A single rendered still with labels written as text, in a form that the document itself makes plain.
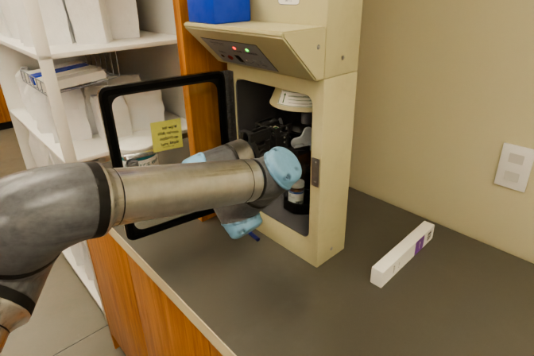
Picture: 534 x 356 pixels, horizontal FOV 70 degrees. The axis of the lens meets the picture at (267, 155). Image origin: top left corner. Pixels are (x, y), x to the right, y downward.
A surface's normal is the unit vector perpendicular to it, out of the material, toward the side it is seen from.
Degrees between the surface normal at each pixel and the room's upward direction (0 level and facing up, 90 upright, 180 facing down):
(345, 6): 90
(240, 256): 0
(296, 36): 90
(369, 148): 90
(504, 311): 0
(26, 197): 43
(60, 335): 0
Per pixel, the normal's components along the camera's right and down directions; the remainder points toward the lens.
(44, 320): -0.02, -0.91
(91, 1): 0.07, 0.50
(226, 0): 0.68, 0.29
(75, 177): 0.38, -0.65
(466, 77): -0.74, 0.29
